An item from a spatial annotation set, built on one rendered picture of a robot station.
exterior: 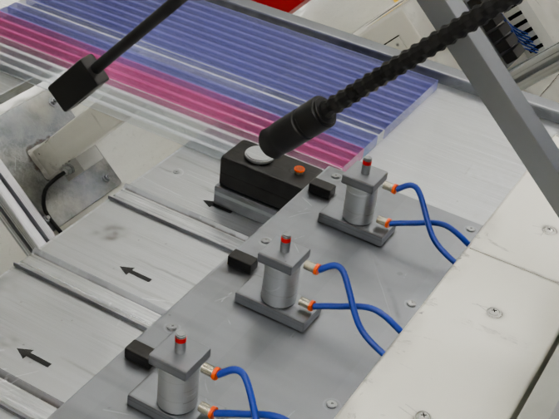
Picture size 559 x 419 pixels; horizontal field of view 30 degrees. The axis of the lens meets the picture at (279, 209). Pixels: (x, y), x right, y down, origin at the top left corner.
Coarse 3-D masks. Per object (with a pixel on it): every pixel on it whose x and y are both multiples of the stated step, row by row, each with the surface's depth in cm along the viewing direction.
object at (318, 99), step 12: (300, 108) 53; (312, 108) 53; (288, 120) 54; (300, 120) 53; (312, 120) 53; (324, 120) 53; (264, 132) 55; (276, 132) 54; (288, 132) 54; (300, 132) 54; (312, 132) 53; (264, 144) 55; (276, 144) 55; (288, 144) 54; (300, 144) 54; (276, 156) 55
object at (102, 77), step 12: (84, 60) 71; (72, 72) 71; (84, 72) 71; (60, 84) 72; (72, 84) 72; (84, 84) 71; (96, 84) 71; (60, 96) 73; (72, 96) 72; (84, 96) 72
